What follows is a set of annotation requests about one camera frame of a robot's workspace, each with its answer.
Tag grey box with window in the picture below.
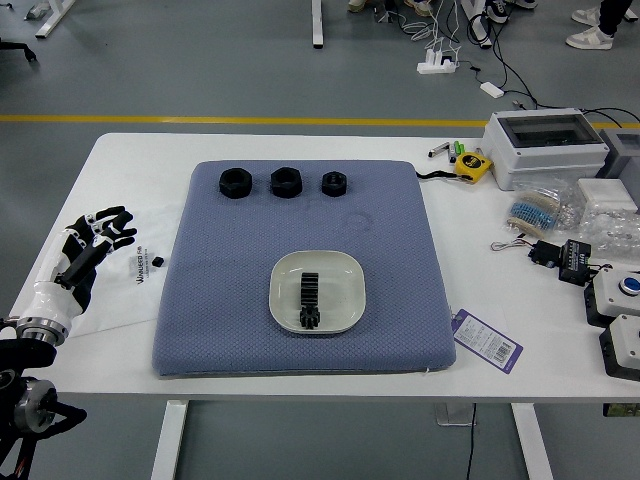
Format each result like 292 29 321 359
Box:
596 127 640 180

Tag blue-grey quilted mat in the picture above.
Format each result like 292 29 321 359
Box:
151 159 459 379

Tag black module with thin wires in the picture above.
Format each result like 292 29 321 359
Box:
490 238 564 270

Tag white power strip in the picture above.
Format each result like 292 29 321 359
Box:
416 47 461 76

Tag grey under-table bracket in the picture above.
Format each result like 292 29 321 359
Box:
433 401 477 428

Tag white and black button box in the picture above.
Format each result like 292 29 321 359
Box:
598 313 640 382

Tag small black gear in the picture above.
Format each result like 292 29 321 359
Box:
298 305 322 332

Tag big black gear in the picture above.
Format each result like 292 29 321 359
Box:
298 272 321 311

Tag black cable under table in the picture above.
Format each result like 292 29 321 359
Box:
464 402 477 480

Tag small black hex nut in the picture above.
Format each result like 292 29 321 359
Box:
320 170 350 198

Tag button box with blue button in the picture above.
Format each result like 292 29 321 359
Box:
583 267 640 329

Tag bag of blue resistors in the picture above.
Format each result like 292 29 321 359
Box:
502 179 576 236

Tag black circuit module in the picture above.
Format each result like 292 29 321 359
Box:
558 238 614 287

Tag white desk foot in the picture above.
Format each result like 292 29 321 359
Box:
23 0 76 40

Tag black floor cable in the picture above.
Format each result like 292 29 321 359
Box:
467 9 640 132

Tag large black hex nut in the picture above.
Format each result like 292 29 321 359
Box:
269 166 304 199
218 168 254 200

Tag person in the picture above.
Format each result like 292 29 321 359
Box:
565 0 634 51

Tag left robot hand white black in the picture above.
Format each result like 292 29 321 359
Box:
19 204 139 332

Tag white power cables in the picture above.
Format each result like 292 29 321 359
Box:
397 0 464 57

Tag white table leg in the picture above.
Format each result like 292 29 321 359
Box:
510 402 555 480
149 399 190 480

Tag purple and white label tag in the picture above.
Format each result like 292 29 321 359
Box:
449 308 525 374

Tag white square dish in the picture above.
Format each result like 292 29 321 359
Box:
268 249 367 335

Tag white desk leg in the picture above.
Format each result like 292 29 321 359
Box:
458 0 495 50
310 0 327 50

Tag yellow tape measure with strap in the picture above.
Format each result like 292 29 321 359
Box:
414 152 495 186

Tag flat white box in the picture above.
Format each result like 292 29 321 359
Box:
576 177 640 212

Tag black chair base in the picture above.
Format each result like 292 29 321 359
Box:
0 38 39 63

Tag grey electrical enclosure box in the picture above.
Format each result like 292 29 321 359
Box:
482 107 611 192

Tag clear bag of small parts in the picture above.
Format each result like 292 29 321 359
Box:
559 197 640 261

